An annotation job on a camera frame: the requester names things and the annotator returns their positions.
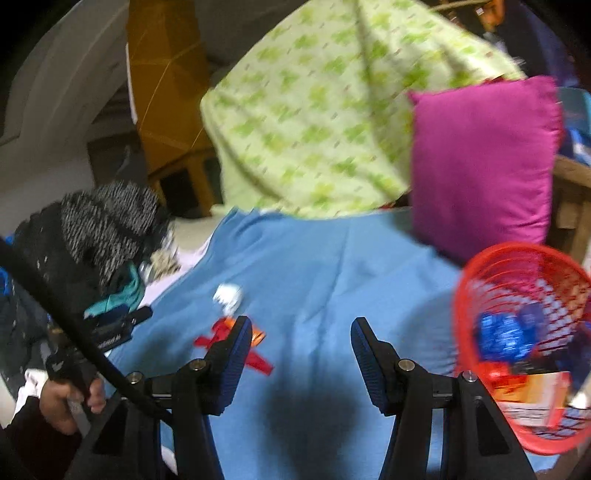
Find black cable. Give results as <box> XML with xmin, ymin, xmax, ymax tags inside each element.
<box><xmin>0</xmin><ymin>235</ymin><xmax>190</xmax><ymax>439</ymax></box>

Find navy bag with orange handle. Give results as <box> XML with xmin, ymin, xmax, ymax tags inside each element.
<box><xmin>499</xmin><ymin>0</ymin><xmax>578</xmax><ymax>84</ymax></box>

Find wooden bench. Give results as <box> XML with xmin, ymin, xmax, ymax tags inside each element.
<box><xmin>547</xmin><ymin>154</ymin><xmax>591</xmax><ymax>264</ymax></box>

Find red plastic bag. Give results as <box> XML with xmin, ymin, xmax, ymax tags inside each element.
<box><xmin>482</xmin><ymin>362</ymin><xmax>529</xmax><ymax>393</ymax></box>

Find teal garment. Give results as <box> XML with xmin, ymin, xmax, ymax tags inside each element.
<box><xmin>84</xmin><ymin>263</ymin><xmax>144</xmax><ymax>319</ymax></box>

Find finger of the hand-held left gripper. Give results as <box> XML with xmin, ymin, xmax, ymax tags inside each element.
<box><xmin>126</xmin><ymin>306</ymin><xmax>154</xmax><ymax>329</ymax></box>

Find person's left forearm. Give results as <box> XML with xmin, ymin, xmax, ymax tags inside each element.
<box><xmin>0</xmin><ymin>397</ymin><xmax>88</xmax><ymax>480</ymax></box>

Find small cardboard box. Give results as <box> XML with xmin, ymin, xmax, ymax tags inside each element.
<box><xmin>496</xmin><ymin>371</ymin><xmax>573</xmax><ymax>428</ymax></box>

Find person's left hand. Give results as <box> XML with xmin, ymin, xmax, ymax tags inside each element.
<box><xmin>39</xmin><ymin>375</ymin><xmax>108</xmax><ymax>435</ymax></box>

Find green floral quilt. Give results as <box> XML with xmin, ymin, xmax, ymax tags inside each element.
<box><xmin>200</xmin><ymin>0</ymin><xmax>527</xmax><ymax>220</ymax></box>

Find red satin ribbon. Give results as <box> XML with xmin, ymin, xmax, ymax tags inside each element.
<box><xmin>194</xmin><ymin>315</ymin><xmax>275</xmax><ymax>376</ymax></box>

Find blue blanket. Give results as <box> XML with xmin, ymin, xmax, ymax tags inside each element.
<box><xmin>108</xmin><ymin>208</ymin><xmax>559</xmax><ymax>480</ymax></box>

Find blue plastic bag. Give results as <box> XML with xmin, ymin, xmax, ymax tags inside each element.
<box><xmin>475</xmin><ymin>302</ymin><xmax>548</xmax><ymax>363</ymax></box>

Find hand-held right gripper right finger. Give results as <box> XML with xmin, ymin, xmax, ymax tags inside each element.
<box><xmin>350</xmin><ymin>316</ymin><xmax>539</xmax><ymax>480</ymax></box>

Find red mesh basket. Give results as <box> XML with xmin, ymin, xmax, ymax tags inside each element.
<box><xmin>452</xmin><ymin>242</ymin><xmax>591</xmax><ymax>457</ymax></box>

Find magenta pillow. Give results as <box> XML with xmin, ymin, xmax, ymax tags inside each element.
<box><xmin>407</xmin><ymin>76</ymin><xmax>565</xmax><ymax>266</ymax></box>

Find black jacket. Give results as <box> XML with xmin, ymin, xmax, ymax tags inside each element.
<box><xmin>0</xmin><ymin>203</ymin><xmax>116</xmax><ymax>370</ymax></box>

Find orange wooden wardrobe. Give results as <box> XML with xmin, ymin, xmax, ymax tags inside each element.
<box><xmin>126</xmin><ymin>0</ymin><xmax>218</xmax><ymax>176</ymax></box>

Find beige patterned cloth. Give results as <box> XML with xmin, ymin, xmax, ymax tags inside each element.
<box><xmin>150</xmin><ymin>249</ymin><xmax>183</xmax><ymax>278</ymax></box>

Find white tissue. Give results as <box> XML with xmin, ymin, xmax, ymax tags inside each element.
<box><xmin>213</xmin><ymin>283</ymin><xmax>244</xmax><ymax>317</ymax></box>

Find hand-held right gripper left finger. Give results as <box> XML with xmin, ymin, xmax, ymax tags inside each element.
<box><xmin>76</xmin><ymin>316</ymin><xmax>254</xmax><ymax>480</ymax></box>

